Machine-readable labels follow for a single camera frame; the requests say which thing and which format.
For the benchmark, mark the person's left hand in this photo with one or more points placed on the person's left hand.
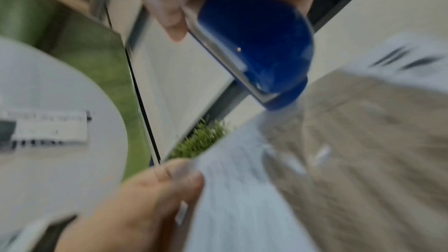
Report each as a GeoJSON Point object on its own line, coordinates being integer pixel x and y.
{"type": "Point", "coordinates": [140, 209]}

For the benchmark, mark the blue white stapler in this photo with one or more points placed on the blue white stapler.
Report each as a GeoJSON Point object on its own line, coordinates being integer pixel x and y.
{"type": "Point", "coordinates": [259, 38]}

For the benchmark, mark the printed paper bundle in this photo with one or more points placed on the printed paper bundle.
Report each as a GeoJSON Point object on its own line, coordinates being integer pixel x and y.
{"type": "Point", "coordinates": [315, 190]}

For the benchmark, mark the dark window pane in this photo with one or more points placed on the dark window pane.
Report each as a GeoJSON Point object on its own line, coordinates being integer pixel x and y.
{"type": "Point", "coordinates": [329, 2]}

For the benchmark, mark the green potted plant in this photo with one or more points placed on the green potted plant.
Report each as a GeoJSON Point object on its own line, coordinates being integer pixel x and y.
{"type": "Point", "coordinates": [203, 140]}

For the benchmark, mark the green leaf print mat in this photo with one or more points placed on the green leaf print mat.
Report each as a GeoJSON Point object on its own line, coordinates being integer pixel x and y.
{"type": "Point", "coordinates": [105, 79]}

